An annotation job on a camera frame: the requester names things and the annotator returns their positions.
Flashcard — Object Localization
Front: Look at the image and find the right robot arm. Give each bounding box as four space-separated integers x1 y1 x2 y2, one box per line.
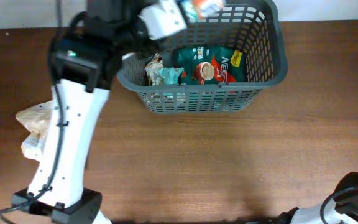
274 172 358 224

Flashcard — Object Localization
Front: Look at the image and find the black left camera cable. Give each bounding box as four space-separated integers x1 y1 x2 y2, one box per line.
0 83 70 224

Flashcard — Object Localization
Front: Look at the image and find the green Nescafe coffee bag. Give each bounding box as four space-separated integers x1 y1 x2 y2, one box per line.
173 45 246 85

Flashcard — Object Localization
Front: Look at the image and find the beige paper bag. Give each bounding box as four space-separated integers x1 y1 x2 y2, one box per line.
16 101 53 162

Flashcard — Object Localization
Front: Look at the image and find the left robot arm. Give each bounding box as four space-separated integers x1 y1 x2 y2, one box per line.
11 1 153 223

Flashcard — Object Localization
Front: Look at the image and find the brown white snack bag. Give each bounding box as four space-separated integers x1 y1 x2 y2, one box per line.
144 53 164 86

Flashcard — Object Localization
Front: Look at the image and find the small pale green packet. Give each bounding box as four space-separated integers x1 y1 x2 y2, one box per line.
158 67 184 85

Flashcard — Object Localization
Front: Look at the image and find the grey plastic basket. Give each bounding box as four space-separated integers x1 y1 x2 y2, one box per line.
117 0 288 114

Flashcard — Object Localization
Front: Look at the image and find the Kleenex tissue multipack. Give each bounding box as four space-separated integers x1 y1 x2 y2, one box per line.
178 0 226 23

